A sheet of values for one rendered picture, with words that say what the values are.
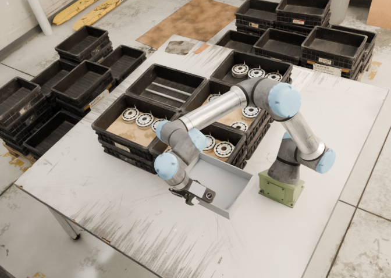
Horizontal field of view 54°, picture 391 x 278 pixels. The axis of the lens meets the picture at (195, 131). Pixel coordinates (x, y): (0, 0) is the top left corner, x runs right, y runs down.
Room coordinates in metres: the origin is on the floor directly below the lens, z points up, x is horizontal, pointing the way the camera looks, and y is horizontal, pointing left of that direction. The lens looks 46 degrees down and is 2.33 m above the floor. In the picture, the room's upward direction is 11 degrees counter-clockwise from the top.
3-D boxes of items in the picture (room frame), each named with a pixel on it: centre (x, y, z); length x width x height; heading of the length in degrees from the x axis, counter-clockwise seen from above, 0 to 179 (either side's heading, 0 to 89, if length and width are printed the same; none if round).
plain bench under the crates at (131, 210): (1.52, -0.05, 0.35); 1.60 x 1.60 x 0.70; 48
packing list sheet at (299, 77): (1.90, -0.64, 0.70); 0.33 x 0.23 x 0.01; 48
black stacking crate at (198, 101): (1.50, -0.19, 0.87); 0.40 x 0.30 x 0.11; 50
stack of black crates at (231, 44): (2.82, -0.54, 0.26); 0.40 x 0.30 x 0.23; 48
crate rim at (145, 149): (1.53, 0.31, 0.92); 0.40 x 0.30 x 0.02; 50
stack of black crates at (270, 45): (2.55, -0.84, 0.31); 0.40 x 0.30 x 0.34; 48
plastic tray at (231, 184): (0.91, -0.03, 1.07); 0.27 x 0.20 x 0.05; 48
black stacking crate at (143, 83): (1.75, 0.12, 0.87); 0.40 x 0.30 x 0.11; 50
